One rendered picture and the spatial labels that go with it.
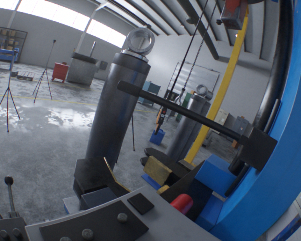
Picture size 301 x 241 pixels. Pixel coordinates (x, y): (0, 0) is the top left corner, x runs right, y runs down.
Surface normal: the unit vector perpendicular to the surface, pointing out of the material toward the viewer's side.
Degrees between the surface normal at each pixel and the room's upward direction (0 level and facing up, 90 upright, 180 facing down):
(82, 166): 0
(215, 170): 90
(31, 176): 0
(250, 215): 90
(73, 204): 0
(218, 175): 90
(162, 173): 90
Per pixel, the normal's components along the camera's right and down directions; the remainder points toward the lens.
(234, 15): -0.74, -0.12
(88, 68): 0.65, 0.44
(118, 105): 0.22, 0.34
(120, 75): -0.14, 0.21
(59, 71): 0.47, 0.40
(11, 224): 0.37, -0.90
